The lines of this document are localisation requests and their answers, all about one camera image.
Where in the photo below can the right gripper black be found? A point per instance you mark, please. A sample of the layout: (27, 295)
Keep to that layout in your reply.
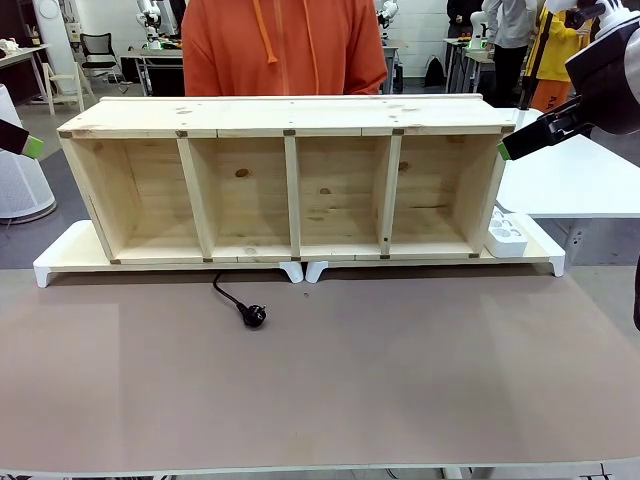
(605, 80)

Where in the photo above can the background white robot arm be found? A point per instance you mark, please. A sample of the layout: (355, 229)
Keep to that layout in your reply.
(386, 12)
(150, 20)
(479, 30)

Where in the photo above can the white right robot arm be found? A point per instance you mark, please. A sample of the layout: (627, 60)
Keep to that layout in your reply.
(615, 20)

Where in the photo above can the white perforated air purifier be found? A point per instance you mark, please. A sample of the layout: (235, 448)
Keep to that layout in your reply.
(20, 185)

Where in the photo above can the white side table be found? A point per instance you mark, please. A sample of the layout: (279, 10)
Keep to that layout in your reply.
(575, 180)

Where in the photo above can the person in yellow jacket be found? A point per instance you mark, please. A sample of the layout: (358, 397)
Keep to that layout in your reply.
(555, 60)

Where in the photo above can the person in grey top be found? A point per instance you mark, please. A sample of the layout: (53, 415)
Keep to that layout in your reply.
(510, 25)

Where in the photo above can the white power strip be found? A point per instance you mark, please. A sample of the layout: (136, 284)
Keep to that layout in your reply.
(505, 240)

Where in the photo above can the wood riser with white legs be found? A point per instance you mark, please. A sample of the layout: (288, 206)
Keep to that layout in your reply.
(535, 255)
(75, 250)

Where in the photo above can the black backpack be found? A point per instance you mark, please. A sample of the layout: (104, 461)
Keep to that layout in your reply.
(435, 72)

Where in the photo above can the black office chair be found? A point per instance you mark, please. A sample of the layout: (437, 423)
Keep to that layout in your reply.
(97, 47)

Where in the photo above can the person in orange hoodie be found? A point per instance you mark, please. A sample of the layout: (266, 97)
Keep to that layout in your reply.
(225, 50)

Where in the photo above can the four-compartment pine wood shelf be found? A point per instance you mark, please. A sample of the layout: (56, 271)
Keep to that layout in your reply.
(300, 115)

